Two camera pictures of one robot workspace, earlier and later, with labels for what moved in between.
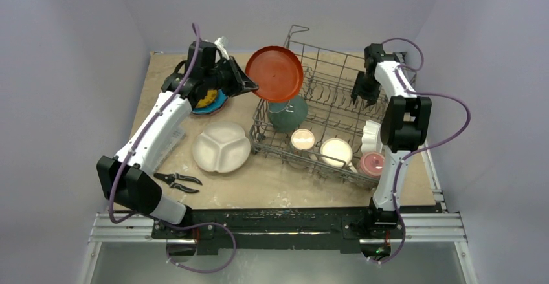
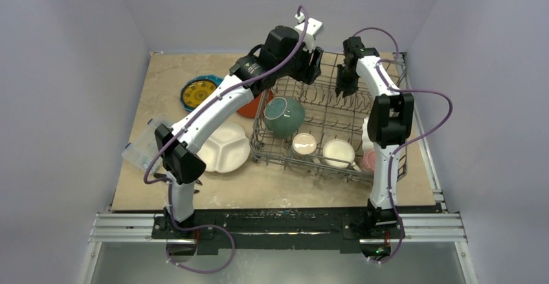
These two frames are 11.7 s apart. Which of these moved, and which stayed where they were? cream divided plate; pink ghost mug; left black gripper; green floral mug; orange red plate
Moved: orange red plate; left black gripper
Stayed: pink ghost mug; cream divided plate; green floral mug
